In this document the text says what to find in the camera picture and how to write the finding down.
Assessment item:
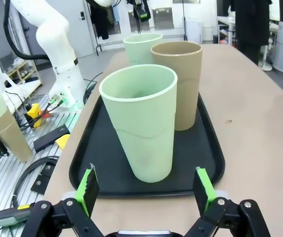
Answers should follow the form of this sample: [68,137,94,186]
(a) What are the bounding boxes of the dark hanging clothes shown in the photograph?
[89,0,112,40]

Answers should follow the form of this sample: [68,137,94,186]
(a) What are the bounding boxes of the wooden shoe rack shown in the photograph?
[2,60,43,99]

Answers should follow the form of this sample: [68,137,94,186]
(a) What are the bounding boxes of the white cabinet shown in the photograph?
[185,19,203,44]

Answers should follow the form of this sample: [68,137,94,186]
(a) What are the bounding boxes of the black stand pole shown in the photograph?
[182,0,189,42]

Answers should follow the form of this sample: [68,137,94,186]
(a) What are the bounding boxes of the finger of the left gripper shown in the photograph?
[137,7,152,23]

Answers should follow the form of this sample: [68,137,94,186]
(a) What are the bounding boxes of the yellow emergency stop box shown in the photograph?
[26,103,50,128]

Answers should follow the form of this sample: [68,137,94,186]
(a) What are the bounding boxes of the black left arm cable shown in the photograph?
[3,0,52,62]

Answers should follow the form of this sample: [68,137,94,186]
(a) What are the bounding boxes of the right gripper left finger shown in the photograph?
[25,162,112,237]

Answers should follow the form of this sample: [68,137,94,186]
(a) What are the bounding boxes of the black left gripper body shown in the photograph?
[132,0,148,14]

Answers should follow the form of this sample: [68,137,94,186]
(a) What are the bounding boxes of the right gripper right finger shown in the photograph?
[180,167,272,237]

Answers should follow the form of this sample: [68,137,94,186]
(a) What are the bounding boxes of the yellow wedge block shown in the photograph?
[55,134,71,150]

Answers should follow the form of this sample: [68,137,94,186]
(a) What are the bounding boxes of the black plastic tray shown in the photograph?
[69,92,226,197]

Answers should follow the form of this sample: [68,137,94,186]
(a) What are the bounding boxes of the black coiled cable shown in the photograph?
[12,155,60,205]

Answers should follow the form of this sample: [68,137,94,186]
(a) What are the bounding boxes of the black flat box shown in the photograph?
[33,124,70,153]

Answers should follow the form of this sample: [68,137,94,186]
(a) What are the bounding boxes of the black metal bracket plate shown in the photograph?
[41,162,55,177]
[30,174,49,196]

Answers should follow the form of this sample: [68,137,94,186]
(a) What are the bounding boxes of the person in black clothes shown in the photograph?
[230,0,273,65]

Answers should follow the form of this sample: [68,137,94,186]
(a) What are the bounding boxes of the aluminium slotted base plate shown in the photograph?
[0,97,82,237]

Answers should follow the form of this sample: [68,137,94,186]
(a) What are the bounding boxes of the grey black handheld controller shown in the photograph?
[0,202,37,231]

